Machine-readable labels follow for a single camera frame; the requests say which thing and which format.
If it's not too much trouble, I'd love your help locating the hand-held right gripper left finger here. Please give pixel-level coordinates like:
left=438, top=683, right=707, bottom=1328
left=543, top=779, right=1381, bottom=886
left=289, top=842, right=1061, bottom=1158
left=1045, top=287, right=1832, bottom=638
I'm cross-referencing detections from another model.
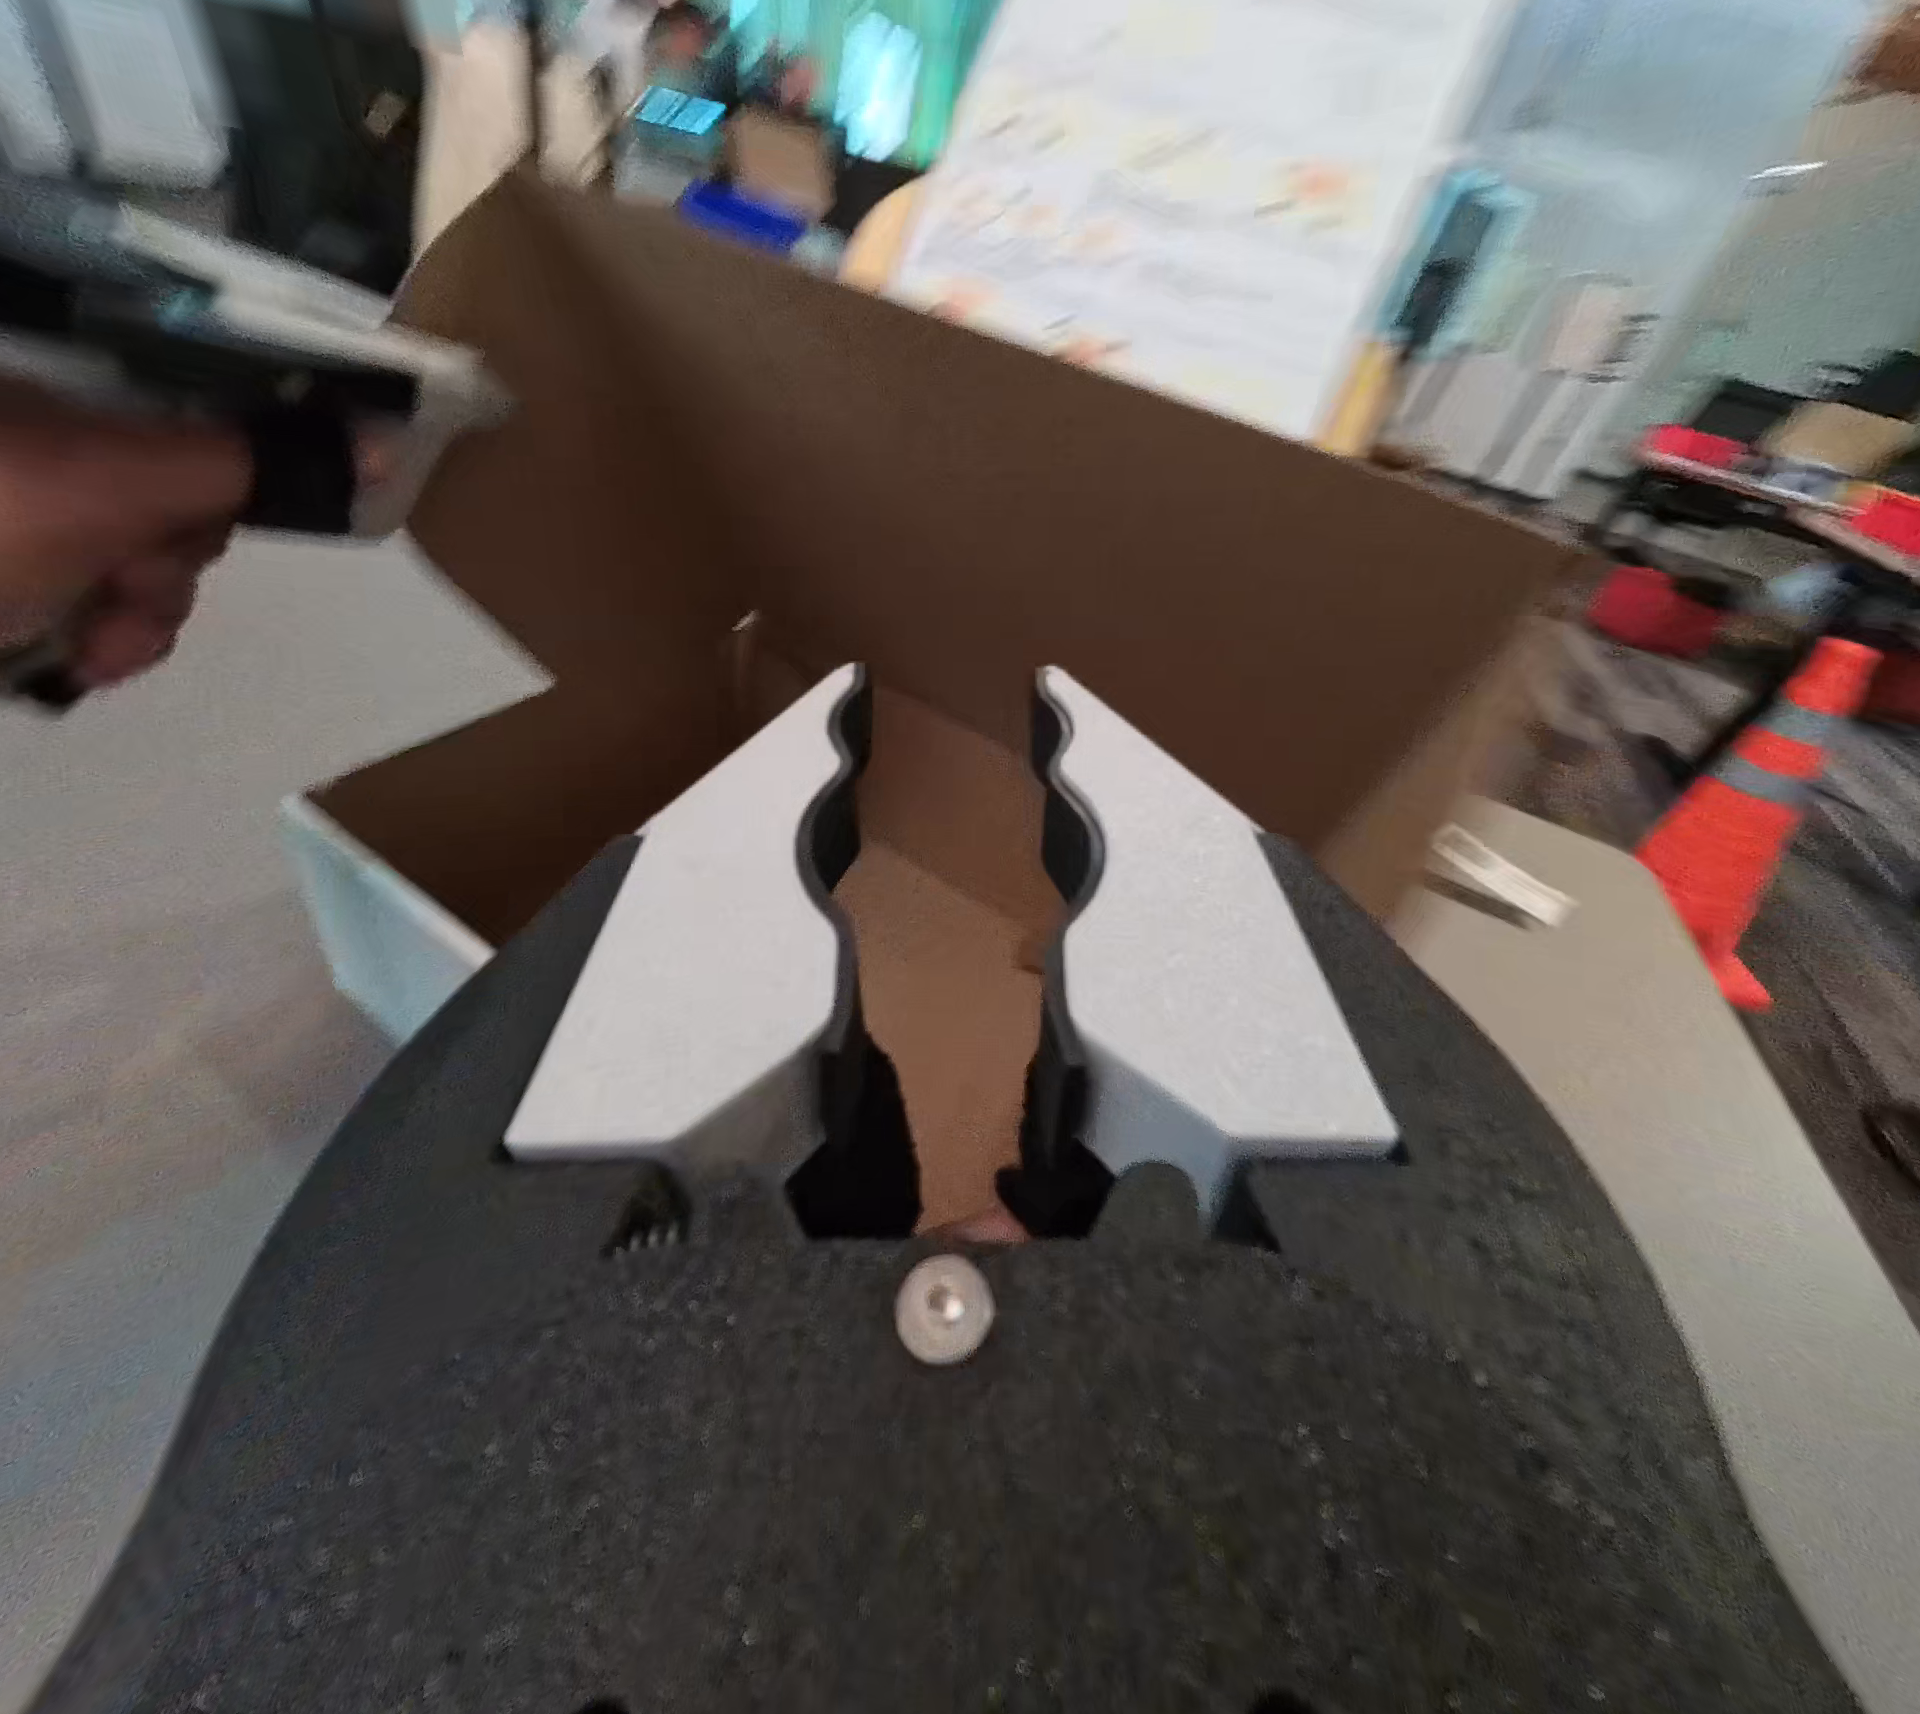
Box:
left=503, top=659, right=921, bottom=1240

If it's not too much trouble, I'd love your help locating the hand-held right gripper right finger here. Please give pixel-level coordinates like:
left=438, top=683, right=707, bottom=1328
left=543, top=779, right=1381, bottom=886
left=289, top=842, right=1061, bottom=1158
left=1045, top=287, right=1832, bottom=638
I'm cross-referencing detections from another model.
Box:
left=996, top=663, right=1411, bottom=1240

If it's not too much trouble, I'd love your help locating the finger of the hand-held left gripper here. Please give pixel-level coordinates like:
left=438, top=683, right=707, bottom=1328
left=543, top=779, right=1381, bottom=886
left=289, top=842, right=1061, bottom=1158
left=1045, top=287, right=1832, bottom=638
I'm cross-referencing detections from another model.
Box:
left=116, top=213, right=516, bottom=433
left=233, top=390, right=516, bottom=542

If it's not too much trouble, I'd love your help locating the white cardboard box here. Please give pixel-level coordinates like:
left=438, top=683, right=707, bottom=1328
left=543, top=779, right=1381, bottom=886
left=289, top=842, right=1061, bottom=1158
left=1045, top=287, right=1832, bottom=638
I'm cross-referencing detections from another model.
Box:
left=276, top=159, right=1614, bottom=1236

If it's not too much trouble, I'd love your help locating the person's left hand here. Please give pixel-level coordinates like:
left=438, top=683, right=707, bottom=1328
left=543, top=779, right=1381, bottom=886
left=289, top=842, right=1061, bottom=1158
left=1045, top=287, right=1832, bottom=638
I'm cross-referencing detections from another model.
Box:
left=0, top=376, right=260, bottom=700

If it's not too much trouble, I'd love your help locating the blue bin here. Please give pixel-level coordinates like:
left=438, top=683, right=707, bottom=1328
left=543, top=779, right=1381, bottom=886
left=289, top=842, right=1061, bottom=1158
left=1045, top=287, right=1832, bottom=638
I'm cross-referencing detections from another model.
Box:
left=675, top=176, right=812, bottom=249

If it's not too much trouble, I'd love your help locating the orange traffic cone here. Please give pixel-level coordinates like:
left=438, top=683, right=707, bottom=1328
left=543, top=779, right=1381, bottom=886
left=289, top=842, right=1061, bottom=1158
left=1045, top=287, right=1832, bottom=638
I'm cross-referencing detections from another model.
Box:
left=1632, top=634, right=1891, bottom=1013

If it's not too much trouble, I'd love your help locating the red bin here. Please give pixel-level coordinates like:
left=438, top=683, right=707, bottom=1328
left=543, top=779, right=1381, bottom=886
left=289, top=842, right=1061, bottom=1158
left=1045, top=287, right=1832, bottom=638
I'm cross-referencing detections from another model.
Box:
left=1587, top=565, right=1731, bottom=658

